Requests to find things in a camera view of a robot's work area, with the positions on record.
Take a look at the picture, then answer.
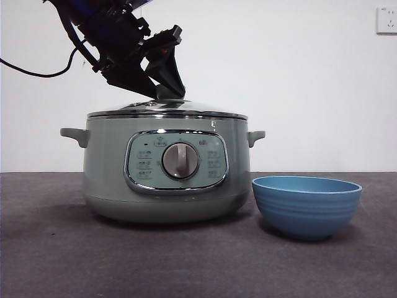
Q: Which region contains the glass lid with green knob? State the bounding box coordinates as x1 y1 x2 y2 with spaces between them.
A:
86 84 248 120

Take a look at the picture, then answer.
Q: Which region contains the pale green electric steamer pot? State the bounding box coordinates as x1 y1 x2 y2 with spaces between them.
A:
60 117 266 224

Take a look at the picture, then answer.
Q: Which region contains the blue ribbed bowl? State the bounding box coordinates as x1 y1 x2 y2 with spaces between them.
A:
251 176 363 242

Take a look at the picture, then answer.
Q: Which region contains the black cable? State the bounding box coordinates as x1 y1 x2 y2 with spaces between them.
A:
0 46 78 78

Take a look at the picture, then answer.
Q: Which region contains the white wall socket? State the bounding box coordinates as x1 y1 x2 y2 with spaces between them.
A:
376 6 397 35

